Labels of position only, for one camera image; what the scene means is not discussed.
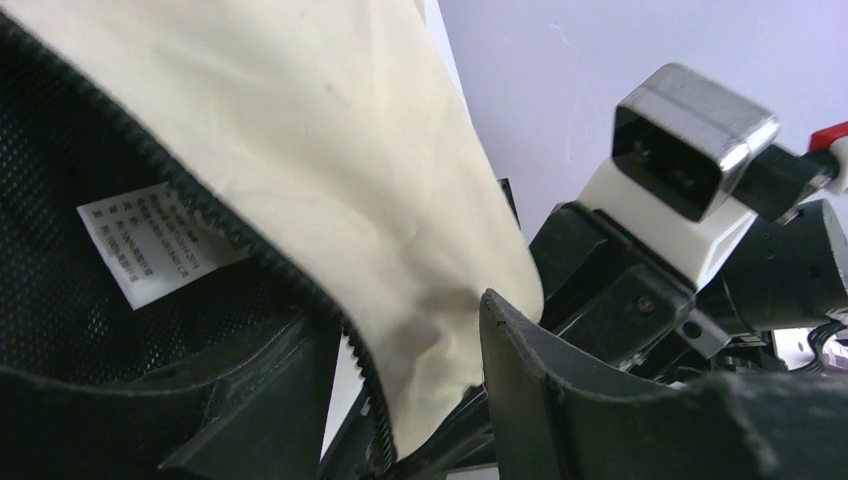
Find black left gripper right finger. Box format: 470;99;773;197
480;290;847;479

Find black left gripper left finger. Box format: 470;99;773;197
1;315;340;479

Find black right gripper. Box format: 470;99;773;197
530;202;730;380

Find beige zip jacket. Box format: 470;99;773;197
1;1;543;469

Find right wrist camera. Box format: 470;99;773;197
578;63;847;289

